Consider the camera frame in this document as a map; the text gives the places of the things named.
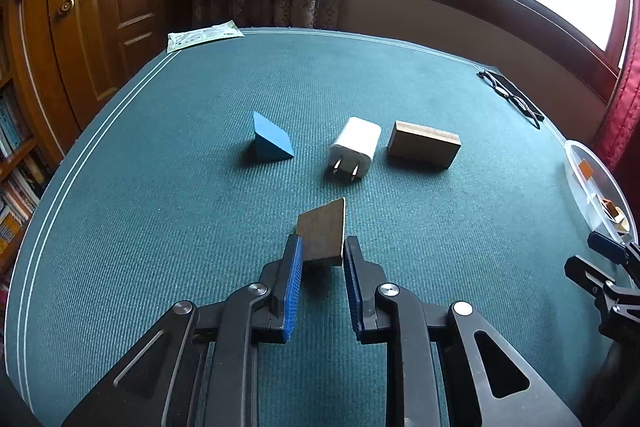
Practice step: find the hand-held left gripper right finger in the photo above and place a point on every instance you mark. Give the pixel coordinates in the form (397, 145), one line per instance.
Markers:
(352, 287)

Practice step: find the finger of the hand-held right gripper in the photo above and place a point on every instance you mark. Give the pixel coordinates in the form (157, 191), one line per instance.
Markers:
(587, 272)
(607, 243)

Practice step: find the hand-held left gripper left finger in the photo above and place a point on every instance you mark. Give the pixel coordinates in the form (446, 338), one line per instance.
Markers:
(292, 287)

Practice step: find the brown wooden wedge block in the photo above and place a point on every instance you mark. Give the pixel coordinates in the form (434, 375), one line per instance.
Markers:
(322, 232)

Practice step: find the clear plastic bowl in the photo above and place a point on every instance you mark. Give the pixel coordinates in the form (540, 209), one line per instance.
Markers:
(600, 179)

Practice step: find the large orange wooden block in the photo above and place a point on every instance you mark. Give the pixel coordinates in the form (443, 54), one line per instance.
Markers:
(609, 207)

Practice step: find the orange ribbed block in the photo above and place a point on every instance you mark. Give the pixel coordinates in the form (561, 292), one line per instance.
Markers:
(584, 168)

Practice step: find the green table mat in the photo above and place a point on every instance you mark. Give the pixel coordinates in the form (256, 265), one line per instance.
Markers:
(200, 207)

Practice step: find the red curtain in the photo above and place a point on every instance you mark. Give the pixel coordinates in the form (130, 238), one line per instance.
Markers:
(622, 107)

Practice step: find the white plug charger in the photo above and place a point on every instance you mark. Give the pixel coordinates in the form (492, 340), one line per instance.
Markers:
(355, 142)

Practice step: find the blue wedge block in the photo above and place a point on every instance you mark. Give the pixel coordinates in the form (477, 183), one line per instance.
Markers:
(270, 137)

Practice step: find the brown rectangular wooden block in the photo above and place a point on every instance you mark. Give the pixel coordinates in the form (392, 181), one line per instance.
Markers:
(422, 144)

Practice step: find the black eyeglasses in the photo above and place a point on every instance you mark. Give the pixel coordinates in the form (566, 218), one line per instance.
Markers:
(487, 76)

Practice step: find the row of books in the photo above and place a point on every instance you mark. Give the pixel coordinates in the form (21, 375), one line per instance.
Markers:
(15, 202)

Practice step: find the wooden bookshelf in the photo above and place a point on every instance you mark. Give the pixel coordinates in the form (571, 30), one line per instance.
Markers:
(22, 57)

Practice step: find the brass door knob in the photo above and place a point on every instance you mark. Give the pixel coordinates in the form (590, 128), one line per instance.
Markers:
(66, 5)

